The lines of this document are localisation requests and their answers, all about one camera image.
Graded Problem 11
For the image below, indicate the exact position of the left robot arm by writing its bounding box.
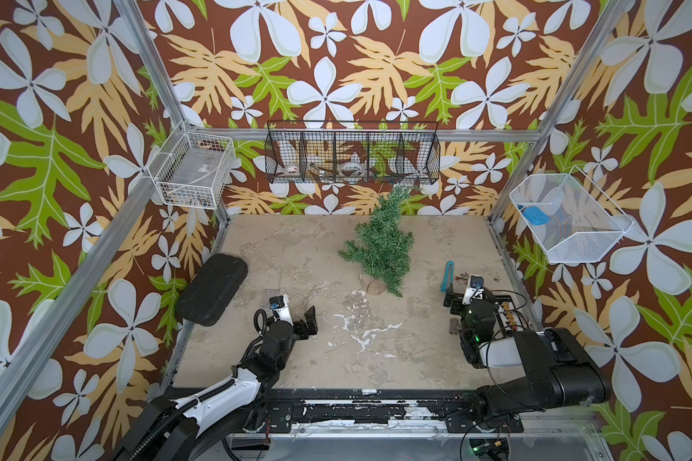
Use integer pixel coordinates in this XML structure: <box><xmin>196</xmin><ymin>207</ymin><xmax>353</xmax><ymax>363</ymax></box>
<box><xmin>111</xmin><ymin>307</ymin><xmax>318</xmax><ymax>460</ymax></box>

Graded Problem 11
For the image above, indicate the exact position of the blue object in basket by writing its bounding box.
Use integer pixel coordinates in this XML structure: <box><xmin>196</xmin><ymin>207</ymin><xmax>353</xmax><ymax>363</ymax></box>
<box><xmin>521</xmin><ymin>207</ymin><xmax>551</xmax><ymax>226</ymax></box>

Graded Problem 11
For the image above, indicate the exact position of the small green christmas tree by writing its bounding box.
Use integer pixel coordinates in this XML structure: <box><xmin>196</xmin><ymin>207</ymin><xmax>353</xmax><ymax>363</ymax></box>
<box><xmin>338</xmin><ymin>186</ymin><xmax>414</xmax><ymax>298</ymax></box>

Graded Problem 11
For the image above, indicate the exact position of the teal plastic tool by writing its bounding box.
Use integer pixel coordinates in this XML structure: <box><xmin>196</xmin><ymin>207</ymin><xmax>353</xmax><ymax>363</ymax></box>
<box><xmin>440</xmin><ymin>260</ymin><xmax>455</xmax><ymax>293</ymax></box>

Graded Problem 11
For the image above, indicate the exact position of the black zipper case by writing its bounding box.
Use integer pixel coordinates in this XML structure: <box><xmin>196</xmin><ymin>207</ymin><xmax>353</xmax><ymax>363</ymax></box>
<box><xmin>176</xmin><ymin>254</ymin><xmax>248</xmax><ymax>327</ymax></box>

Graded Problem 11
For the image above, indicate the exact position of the black terminal board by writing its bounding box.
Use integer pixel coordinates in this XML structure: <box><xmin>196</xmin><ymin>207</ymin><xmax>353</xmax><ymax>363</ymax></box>
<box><xmin>496</xmin><ymin>295</ymin><xmax>532</xmax><ymax>337</ymax></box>

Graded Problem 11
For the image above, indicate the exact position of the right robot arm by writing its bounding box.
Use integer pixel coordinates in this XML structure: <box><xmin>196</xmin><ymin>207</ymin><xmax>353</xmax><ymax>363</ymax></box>
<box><xmin>443</xmin><ymin>282</ymin><xmax>612</xmax><ymax>429</ymax></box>

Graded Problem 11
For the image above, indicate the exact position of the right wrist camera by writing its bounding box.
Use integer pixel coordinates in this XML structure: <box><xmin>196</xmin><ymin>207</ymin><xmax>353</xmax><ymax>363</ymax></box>
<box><xmin>462</xmin><ymin>275</ymin><xmax>484</xmax><ymax>305</ymax></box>

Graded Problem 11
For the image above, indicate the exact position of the black wire basket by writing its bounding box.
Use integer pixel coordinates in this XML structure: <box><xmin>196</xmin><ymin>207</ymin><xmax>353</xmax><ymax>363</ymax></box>
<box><xmin>263</xmin><ymin>120</ymin><xmax>441</xmax><ymax>188</ymax></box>

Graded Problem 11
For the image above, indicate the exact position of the white wire basket right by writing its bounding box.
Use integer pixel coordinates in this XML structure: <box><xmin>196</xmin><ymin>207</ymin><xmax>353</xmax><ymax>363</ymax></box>
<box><xmin>509</xmin><ymin>172</ymin><xmax>634</xmax><ymax>265</ymax></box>

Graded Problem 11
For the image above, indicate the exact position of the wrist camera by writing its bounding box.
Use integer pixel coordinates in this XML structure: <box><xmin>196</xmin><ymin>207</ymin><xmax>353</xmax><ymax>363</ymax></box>
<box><xmin>462</xmin><ymin>275</ymin><xmax>484</xmax><ymax>305</ymax></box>
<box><xmin>269</xmin><ymin>294</ymin><xmax>293</xmax><ymax>326</ymax></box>

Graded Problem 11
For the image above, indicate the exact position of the small metal fitting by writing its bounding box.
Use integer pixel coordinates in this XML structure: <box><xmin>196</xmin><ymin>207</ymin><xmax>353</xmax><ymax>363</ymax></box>
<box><xmin>449</xmin><ymin>318</ymin><xmax>461</xmax><ymax>335</ymax></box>

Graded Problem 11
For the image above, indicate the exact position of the white wire basket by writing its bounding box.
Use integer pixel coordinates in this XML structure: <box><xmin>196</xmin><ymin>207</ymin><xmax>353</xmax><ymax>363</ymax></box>
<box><xmin>149</xmin><ymin>123</ymin><xmax>236</xmax><ymax>211</ymax></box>
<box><xmin>509</xmin><ymin>172</ymin><xmax>634</xmax><ymax>265</ymax></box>

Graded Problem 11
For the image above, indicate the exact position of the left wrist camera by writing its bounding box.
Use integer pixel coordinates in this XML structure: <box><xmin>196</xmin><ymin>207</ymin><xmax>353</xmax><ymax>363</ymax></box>
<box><xmin>269</xmin><ymin>294</ymin><xmax>293</xmax><ymax>326</ymax></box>

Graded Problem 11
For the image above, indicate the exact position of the white wire basket left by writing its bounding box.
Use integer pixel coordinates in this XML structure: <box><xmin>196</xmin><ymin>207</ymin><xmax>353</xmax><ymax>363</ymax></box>
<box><xmin>149</xmin><ymin>123</ymin><xmax>236</xmax><ymax>211</ymax></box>

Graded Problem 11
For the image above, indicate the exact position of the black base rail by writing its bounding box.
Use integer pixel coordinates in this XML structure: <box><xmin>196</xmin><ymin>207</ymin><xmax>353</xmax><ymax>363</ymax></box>
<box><xmin>210</xmin><ymin>388</ymin><xmax>524</xmax><ymax>436</ymax></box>

